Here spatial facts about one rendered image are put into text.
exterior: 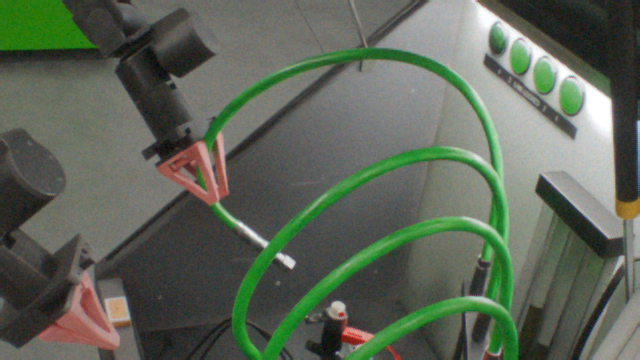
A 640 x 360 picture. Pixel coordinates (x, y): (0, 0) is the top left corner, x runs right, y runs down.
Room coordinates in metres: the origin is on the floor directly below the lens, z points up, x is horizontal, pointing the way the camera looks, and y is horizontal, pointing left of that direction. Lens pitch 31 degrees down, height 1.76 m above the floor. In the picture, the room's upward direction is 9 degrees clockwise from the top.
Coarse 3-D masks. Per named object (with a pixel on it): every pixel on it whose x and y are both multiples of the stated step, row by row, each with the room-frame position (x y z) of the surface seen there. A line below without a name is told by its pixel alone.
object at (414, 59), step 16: (368, 48) 0.88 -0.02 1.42; (384, 48) 0.88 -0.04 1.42; (304, 64) 0.87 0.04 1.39; (320, 64) 0.87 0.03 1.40; (416, 64) 0.87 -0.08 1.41; (432, 64) 0.87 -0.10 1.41; (272, 80) 0.87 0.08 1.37; (448, 80) 0.88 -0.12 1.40; (464, 80) 0.88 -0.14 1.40; (240, 96) 0.87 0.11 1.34; (256, 96) 0.87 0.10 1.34; (464, 96) 0.88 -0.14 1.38; (224, 112) 0.87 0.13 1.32; (480, 112) 0.88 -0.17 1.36; (208, 144) 0.87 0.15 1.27; (496, 144) 0.88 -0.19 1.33; (496, 160) 0.88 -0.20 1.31; (224, 208) 0.88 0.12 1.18; (480, 256) 0.88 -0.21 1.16
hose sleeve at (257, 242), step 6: (240, 222) 0.87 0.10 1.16; (234, 228) 0.87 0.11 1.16; (240, 228) 0.87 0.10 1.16; (246, 228) 0.87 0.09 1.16; (240, 234) 0.87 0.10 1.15; (246, 234) 0.87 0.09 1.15; (252, 234) 0.87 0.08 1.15; (246, 240) 0.87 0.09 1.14; (252, 240) 0.87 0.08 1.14; (258, 240) 0.87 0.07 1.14; (264, 240) 0.88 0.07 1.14; (252, 246) 0.87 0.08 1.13; (258, 246) 0.87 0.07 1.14; (264, 246) 0.87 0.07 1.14; (276, 258) 0.87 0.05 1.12; (282, 258) 0.87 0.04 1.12; (276, 264) 0.87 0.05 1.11
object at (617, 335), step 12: (636, 300) 0.50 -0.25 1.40; (624, 312) 0.50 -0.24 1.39; (636, 312) 0.50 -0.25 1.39; (624, 324) 0.50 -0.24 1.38; (636, 324) 0.49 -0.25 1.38; (612, 336) 0.50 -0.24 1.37; (624, 336) 0.49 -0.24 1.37; (636, 336) 0.49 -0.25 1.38; (600, 348) 0.50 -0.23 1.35; (612, 348) 0.49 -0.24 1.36; (624, 348) 0.49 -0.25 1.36; (636, 348) 0.48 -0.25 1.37
